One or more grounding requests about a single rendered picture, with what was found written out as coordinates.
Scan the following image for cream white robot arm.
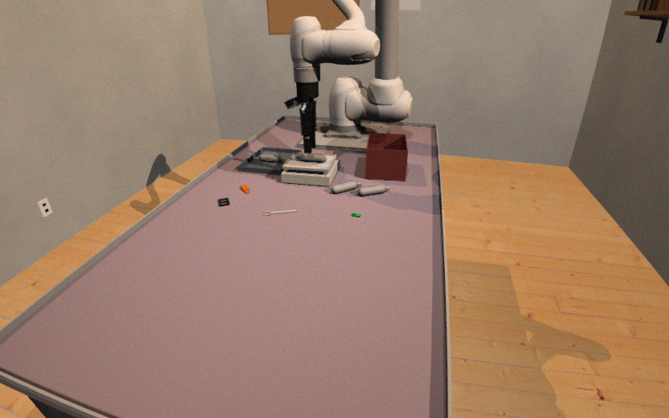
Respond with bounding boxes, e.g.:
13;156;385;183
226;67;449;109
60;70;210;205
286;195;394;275
290;0;413;139

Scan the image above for grey table edge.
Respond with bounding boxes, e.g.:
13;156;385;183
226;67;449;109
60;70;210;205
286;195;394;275
0;115;452;418

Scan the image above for red open box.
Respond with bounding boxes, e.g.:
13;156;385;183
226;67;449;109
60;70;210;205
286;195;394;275
365;133;408;181

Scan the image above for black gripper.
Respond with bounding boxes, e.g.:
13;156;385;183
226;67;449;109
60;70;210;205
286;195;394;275
296;82;319;154

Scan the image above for white digital scale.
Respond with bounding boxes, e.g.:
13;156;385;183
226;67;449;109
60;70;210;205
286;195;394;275
281;152;340;186

